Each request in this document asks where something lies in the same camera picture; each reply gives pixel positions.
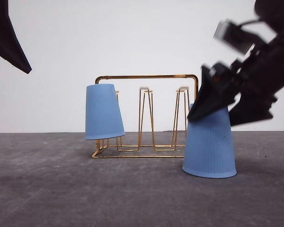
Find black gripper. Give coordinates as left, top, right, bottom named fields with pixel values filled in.
left=187, top=0, right=284, bottom=126

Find gold wire cup rack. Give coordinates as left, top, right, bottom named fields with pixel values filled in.
left=92, top=74, right=199, bottom=158

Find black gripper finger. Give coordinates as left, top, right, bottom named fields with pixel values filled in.
left=0, top=0, right=32, bottom=73

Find blue ribbed plastic cup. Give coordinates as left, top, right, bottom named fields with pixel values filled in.
left=85, top=83, right=125, bottom=140
left=182, top=109, right=237, bottom=178

